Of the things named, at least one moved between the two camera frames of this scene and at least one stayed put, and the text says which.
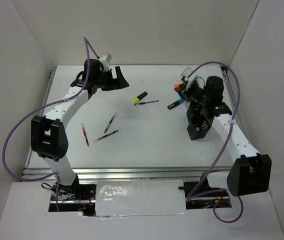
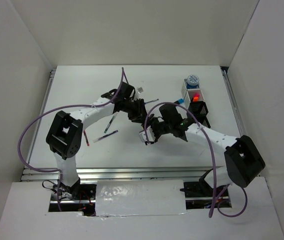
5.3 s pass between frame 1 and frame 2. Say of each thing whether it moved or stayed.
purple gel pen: stayed
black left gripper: moved
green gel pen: stayed
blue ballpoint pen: stayed
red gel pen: stayed
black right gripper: moved
